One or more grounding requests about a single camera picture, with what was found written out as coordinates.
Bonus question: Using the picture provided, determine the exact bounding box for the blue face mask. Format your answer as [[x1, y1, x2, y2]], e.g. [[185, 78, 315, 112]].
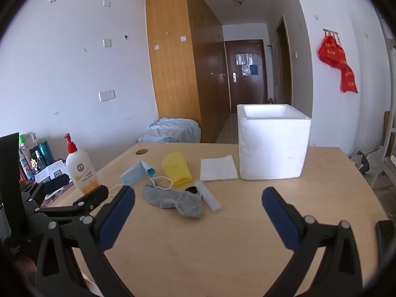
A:
[[109, 160, 173, 197]]

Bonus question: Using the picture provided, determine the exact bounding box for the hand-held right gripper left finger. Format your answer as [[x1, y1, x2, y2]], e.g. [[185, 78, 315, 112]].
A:
[[35, 186, 137, 297]]

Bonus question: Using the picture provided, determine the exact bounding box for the black pouch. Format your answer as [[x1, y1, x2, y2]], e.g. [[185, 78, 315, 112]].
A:
[[40, 174, 71, 196]]

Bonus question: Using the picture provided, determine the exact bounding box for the large red plastic bag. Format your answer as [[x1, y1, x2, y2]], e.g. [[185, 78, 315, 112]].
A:
[[318, 35, 345, 69]]

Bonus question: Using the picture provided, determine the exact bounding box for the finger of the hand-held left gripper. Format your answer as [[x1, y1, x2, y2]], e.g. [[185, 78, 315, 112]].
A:
[[35, 186, 109, 220]]

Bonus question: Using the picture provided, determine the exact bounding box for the paper leaflet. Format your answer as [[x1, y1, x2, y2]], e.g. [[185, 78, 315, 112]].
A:
[[35, 160, 67, 183]]

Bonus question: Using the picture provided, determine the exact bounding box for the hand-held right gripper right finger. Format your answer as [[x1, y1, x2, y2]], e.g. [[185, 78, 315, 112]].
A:
[[261, 186, 363, 297]]

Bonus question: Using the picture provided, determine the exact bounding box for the white paper towel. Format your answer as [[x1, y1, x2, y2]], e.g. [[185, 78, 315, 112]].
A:
[[199, 155, 239, 182]]

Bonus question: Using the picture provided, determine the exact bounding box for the white foam roll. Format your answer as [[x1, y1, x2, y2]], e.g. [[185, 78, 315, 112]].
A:
[[194, 180, 223, 213]]

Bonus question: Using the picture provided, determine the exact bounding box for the light blue cloth bundle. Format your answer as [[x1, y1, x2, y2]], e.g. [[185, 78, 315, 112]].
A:
[[138, 118, 200, 144]]

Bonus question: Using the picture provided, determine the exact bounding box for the small red plastic bag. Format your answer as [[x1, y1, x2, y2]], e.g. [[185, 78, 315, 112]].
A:
[[340, 65, 359, 94]]

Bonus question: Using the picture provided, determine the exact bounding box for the brown cardboard sheet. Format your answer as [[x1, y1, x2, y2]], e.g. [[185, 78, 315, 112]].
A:
[[384, 111, 392, 149]]

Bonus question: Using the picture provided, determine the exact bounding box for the yellow foam fruit net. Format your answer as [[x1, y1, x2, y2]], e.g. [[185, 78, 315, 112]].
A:
[[162, 152, 192, 187]]

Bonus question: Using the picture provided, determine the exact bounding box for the black monitor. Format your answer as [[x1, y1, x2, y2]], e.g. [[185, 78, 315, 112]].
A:
[[0, 132, 28, 245]]

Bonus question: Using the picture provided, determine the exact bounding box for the brown side door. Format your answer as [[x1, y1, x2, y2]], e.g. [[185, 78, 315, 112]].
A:
[[275, 15, 293, 106]]

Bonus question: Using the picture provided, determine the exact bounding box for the grey sock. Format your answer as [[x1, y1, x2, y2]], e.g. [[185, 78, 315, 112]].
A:
[[142, 183, 205, 219]]

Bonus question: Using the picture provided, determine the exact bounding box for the dark brown entry door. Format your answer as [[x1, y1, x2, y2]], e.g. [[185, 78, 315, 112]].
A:
[[225, 40, 269, 114]]

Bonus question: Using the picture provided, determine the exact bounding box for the wooden wardrobe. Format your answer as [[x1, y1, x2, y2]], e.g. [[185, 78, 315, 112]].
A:
[[145, 0, 231, 144]]

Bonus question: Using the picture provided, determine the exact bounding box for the white foam box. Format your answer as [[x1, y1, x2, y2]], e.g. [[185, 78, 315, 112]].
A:
[[237, 103, 311, 180]]

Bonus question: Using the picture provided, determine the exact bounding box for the white lotion bottle red pump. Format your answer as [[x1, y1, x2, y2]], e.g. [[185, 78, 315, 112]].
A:
[[64, 133, 100, 196]]

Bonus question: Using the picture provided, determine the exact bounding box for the green cap bottle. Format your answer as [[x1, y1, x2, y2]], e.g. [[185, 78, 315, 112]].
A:
[[19, 134, 30, 161]]

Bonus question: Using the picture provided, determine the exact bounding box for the teal cup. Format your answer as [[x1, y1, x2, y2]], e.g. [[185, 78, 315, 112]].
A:
[[37, 140, 54, 166]]

